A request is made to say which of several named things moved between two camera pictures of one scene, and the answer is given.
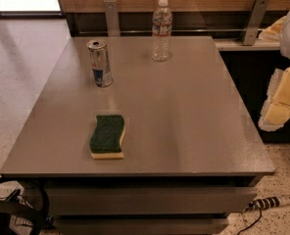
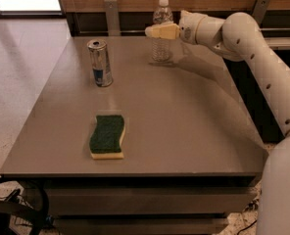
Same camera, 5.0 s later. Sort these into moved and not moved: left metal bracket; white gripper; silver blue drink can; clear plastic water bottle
Moved: white gripper
Not moved: clear plastic water bottle; left metal bracket; silver blue drink can
